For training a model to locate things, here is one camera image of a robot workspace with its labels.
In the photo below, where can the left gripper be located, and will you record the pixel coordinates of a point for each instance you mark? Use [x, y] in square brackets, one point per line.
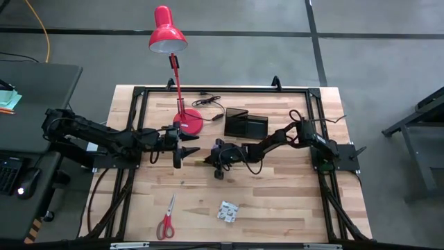
[171, 140]

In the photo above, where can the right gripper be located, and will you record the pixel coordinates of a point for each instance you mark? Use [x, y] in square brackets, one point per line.
[230, 154]

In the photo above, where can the purple sticky note pad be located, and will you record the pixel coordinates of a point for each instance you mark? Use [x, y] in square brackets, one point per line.
[215, 146]

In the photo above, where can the white patterned packet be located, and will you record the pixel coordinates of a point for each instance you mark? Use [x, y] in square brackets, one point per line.
[227, 212]

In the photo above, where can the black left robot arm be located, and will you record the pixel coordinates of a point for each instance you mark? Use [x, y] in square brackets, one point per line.
[100, 133]

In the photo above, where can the black mesh desk organizer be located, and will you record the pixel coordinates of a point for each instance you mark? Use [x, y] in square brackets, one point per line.
[249, 126]

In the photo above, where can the small white box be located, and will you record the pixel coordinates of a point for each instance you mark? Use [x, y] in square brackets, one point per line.
[92, 146]

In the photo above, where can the red desk lamp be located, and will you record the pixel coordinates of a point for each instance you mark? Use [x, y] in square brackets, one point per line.
[168, 34]

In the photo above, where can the black clamp lever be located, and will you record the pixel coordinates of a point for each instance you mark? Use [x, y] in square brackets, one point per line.
[358, 152]

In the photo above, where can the black caster wheel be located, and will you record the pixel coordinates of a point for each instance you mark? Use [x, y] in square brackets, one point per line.
[49, 216]

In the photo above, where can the black raised desk surface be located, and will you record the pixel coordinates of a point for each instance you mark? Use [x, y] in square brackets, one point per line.
[34, 90]

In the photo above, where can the black computer mouse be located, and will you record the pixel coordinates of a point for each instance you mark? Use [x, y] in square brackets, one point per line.
[28, 182]

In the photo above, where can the black keyboard desk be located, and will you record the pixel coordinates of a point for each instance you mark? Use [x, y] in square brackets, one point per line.
[21, 215]

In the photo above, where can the black keyboard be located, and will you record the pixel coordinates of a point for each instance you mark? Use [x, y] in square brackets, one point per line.
[8, 175]

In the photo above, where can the orange pencil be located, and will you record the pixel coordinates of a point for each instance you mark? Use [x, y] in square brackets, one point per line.
[7, 111]

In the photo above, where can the teal paper stack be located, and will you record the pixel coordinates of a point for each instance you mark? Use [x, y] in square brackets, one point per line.
[8, 99]

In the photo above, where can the black object on desk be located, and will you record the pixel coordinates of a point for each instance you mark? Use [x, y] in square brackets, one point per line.
[5, 85]

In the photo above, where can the black metal side table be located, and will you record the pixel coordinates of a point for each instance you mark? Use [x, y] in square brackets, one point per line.
[419, 159]

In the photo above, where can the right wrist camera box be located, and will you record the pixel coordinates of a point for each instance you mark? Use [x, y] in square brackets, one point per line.
[219, 174]

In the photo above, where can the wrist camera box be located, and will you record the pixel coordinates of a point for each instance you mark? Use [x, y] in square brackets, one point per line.
[177, 159]
[219, 174]

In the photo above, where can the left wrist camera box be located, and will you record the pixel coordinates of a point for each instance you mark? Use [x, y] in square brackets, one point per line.
[177, 159]

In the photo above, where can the black aluminium table frame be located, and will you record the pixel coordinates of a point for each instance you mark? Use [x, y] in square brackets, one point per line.
[225, 89]

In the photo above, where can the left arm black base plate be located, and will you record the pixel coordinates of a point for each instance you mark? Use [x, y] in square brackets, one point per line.
[114, 162]

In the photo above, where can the silver metal bracket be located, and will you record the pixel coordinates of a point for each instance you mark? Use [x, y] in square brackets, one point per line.
[322, 246]
[129, 245]

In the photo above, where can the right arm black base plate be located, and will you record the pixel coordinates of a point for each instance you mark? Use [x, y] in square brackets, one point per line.
[347, 161]

